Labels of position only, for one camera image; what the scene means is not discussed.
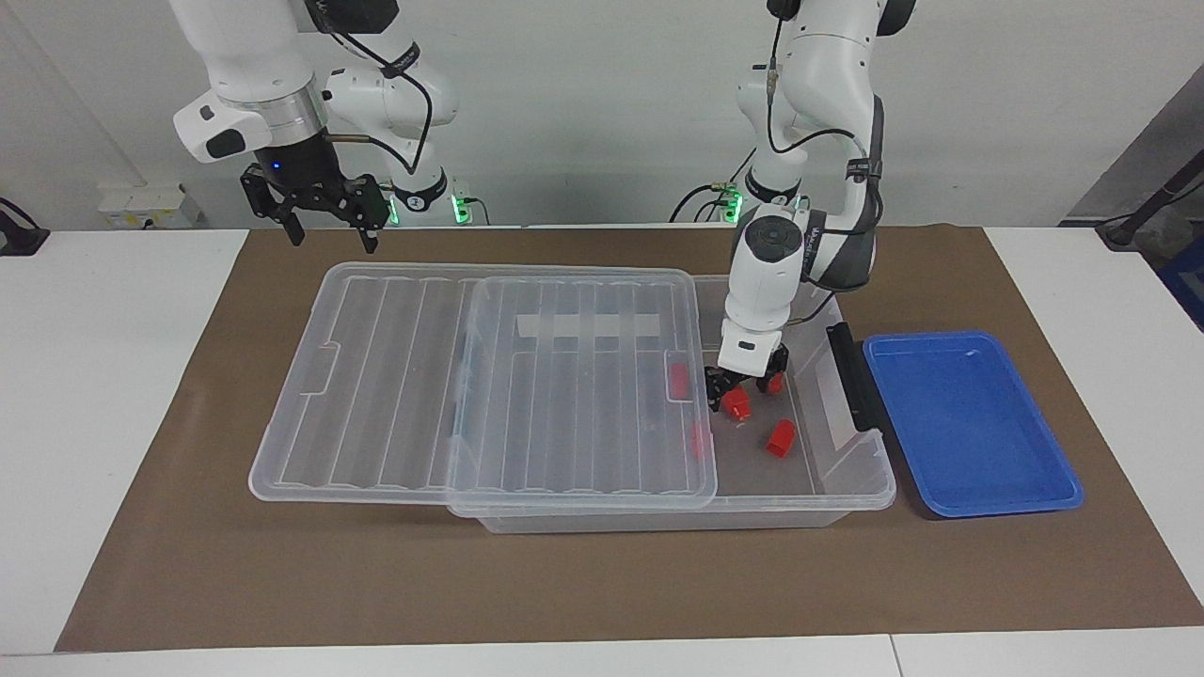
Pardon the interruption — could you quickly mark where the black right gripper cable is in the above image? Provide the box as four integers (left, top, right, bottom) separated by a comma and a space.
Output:
315, 0, 436, 178

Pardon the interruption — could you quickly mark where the black clamp mount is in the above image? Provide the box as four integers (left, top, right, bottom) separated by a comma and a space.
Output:
0, 197, 51, 257

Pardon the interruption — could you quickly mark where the white wall socket strip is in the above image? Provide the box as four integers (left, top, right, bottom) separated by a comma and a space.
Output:
99, 181, 203, 230

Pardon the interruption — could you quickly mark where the clear ribbed plastic lid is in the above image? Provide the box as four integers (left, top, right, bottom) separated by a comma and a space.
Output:
248, 261, 721, 514

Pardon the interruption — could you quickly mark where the blue plastic tray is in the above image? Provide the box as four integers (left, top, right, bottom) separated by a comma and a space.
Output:
863, 330, 1085, 519

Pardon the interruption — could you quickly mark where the black stand pole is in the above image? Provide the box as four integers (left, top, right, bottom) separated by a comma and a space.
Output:
1096, 150, 1204, 250

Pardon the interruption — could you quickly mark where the black base cable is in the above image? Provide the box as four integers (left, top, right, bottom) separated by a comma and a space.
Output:
670, 141, 758, 225

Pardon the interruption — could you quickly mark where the brown table mat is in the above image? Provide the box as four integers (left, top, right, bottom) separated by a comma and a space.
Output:
55, 224, 1204, 653

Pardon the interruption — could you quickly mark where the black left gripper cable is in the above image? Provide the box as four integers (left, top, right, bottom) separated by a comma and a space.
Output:
764, 14, 888, 326

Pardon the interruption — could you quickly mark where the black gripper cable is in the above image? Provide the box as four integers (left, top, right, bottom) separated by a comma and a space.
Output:
764, 14, 888, 326
315, 0, 436, 178

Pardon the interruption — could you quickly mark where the clear plastic storage box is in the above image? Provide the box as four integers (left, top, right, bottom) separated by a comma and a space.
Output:
450, 273, 896, 536

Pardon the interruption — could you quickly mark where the black box latch handle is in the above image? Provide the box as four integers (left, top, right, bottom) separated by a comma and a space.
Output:
825, 322, 888, 434

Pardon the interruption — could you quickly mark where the blue crate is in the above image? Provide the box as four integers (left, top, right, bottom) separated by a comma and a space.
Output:
1157, 235, 1204, 332

